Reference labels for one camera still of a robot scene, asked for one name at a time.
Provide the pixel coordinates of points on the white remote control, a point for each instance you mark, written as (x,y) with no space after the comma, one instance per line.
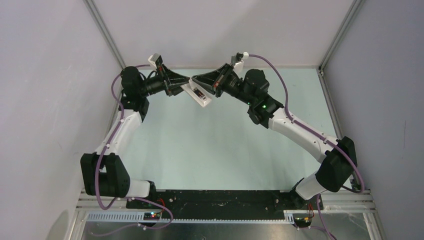
(188,89)

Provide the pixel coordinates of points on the left controller board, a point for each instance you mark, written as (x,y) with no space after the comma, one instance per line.
(152,216)

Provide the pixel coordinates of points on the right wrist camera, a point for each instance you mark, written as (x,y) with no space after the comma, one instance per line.
(237,62)

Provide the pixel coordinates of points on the controller board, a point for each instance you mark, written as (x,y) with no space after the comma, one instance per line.
(152,216)
(302,222)

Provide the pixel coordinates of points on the grey slotted cable duct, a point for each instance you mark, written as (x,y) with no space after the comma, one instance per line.
(137,217)

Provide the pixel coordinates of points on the right controller board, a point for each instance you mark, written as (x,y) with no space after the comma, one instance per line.
(302,222)

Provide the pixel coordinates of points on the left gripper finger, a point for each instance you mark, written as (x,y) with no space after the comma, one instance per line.
(171,78)
(174,91)

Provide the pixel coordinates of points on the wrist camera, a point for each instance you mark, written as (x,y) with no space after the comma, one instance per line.
(156,62)
(237,62)

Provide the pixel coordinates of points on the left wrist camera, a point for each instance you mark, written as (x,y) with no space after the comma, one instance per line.
(156,62)

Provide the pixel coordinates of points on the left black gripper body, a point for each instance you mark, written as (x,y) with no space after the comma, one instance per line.
(154,85)

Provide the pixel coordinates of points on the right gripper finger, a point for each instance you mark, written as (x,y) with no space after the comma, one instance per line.
(208,85)
(212,76)

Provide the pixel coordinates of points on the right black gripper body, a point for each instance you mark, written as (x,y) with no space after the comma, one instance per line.
(233,86)

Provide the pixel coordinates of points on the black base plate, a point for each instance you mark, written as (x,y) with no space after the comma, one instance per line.
(276,198)

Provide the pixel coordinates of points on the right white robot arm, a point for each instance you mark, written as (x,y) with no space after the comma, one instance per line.
(337,157)

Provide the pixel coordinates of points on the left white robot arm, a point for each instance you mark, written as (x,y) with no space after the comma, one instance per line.
(103,171)

